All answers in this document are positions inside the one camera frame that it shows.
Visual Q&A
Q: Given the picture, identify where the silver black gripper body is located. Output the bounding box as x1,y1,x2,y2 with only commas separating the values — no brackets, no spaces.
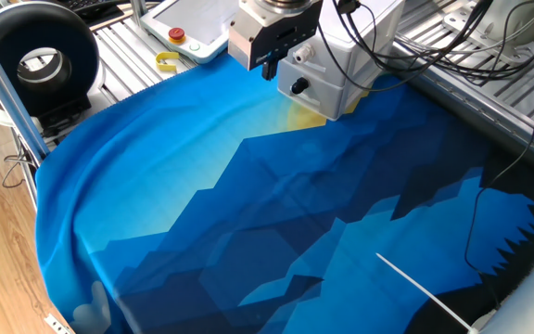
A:
227,0,324,71

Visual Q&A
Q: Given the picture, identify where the grey drawer with white knob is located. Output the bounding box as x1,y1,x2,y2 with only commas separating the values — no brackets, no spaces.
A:
289,43,359,78

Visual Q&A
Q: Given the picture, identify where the white plastic drawer cabinet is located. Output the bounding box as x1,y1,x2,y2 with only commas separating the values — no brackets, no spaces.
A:
276,0,406,122

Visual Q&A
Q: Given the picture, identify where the silver force torque sensor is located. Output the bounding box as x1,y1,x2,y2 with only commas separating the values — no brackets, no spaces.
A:
252,0,317,15

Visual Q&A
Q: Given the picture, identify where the white teach pendant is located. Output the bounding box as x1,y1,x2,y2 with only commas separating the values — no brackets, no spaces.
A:
139,0,245,65

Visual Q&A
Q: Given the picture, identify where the yellow plastic clip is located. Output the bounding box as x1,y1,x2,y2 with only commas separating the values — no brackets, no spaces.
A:
155,51,181,73

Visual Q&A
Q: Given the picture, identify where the blue mountain print cloth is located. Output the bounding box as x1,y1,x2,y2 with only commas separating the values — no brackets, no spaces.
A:
34,49,534,334

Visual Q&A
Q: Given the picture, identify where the black keyboard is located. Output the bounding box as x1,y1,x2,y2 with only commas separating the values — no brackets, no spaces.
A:
56,0,127,20

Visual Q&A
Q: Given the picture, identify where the white zip tie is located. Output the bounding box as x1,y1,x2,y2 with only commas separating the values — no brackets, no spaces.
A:
375,252,479,333

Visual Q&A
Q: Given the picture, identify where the thin silver post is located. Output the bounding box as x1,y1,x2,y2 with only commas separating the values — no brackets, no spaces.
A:
130,0,150,30

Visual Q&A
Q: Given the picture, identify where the black cable bundle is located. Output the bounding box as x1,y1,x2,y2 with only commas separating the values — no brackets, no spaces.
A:
317,0,534,92

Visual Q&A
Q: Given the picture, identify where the aluminium profile rail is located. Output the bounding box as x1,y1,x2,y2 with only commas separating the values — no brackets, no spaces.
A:
387,44,534,163

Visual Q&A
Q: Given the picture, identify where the white pedestal on metal plate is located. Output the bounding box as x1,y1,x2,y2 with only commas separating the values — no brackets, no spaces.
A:
442,0,534,66

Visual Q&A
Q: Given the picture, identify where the thin black cable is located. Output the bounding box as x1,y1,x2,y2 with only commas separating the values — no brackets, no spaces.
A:
464,69,534,310

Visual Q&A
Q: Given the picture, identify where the aluminium frame post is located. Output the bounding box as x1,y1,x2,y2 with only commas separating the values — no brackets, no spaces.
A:
0,16,51,164

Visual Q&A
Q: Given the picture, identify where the thin grey cable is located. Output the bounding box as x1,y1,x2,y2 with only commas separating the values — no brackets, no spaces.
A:
1,136,41,189

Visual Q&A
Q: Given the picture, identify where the white table corner bracket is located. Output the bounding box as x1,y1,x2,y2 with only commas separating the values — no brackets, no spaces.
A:
44,314,74,334

